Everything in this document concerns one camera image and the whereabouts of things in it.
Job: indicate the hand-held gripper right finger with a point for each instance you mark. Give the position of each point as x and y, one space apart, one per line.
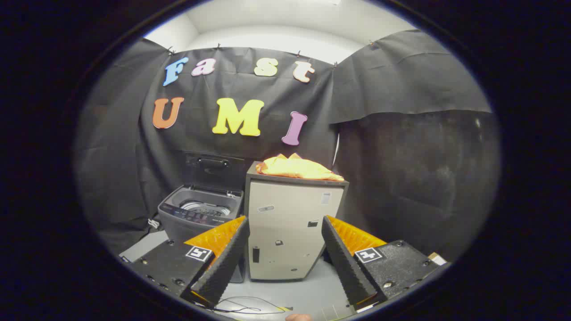
343 263

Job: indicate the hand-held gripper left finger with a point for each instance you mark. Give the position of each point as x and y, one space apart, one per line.
225 263

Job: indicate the grey washing machine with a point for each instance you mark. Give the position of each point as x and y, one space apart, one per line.
175 226

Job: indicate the dark washing machine lid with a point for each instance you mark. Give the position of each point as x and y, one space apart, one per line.
214 162

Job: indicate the orange yellow shirt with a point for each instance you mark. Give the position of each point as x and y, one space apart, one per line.
294 169

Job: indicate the grey cabinet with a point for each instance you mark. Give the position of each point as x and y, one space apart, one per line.
285 223

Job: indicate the tan cardboard piece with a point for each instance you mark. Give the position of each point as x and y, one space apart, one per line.
438 258

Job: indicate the black backdrop cloth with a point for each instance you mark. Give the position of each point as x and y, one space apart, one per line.
200 145

